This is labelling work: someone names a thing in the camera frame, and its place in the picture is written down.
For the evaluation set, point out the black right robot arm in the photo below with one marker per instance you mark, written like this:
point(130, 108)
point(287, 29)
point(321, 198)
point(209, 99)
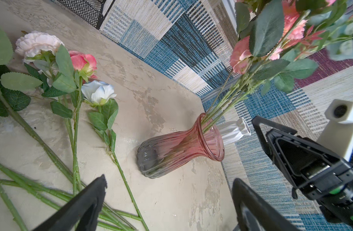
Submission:
point(337, 207)

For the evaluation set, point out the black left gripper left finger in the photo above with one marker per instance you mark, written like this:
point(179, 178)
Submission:
point(83, 210)

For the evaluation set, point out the white ribbed ceramic vase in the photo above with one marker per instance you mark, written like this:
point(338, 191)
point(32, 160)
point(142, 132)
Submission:
point(232, 131)

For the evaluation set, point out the white rose stem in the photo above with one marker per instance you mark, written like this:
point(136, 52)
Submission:
point(101, 97)

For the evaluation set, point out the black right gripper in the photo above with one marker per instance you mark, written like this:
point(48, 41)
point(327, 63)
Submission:
point(308, 166)

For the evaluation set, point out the black wire mesh shelf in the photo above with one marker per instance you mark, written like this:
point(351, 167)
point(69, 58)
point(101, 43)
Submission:
point(91, 11)

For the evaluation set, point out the eucalyptus and pale flower stem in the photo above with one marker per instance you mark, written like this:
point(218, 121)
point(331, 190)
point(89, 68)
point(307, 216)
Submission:
point(337, 23)

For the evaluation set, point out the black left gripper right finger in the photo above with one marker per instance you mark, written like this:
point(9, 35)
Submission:
point(253, 213)

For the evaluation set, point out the red ribbed glass vase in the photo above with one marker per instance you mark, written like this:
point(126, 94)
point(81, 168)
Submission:
point(163, 154)

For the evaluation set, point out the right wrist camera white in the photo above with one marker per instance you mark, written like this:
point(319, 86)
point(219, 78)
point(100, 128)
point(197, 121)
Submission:
point(337, 136)

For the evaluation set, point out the pink double rose stem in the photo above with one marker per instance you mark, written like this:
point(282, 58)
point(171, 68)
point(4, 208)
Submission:
point(273, 39)

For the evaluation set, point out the pile of artificial flowers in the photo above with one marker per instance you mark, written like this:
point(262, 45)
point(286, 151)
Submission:
point(44, 124)

